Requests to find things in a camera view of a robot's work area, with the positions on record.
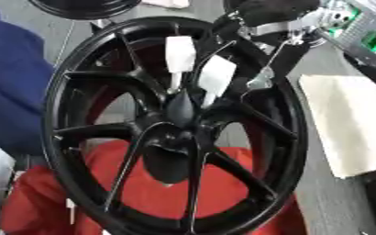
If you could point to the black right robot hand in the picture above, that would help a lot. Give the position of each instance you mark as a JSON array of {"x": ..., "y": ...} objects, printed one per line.
[{"x": 274, "y": 10}]

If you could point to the white pin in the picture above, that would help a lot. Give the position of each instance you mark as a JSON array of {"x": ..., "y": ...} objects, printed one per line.
[
  {"x": 217, "y": 75},
  {"x": 180, "y": 53}
]

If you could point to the black spoked wheel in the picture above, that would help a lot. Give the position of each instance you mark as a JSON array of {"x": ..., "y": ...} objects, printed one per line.
[{"x": 116, "y": 82}]

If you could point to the white flat object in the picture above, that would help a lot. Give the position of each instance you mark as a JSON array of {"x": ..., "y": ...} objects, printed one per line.
[{"x": 167, "y": 2}]

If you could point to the white cloth sheet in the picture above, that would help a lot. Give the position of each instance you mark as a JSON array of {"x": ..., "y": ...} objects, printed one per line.
[{"x": 352, "y": 122}]

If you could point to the black round tyre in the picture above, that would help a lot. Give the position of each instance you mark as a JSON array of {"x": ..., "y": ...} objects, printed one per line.
[{"x": 84, "y": 8}]

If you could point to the person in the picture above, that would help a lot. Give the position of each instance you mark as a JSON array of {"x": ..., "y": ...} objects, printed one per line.
[{"x": 12, "y": 91}]

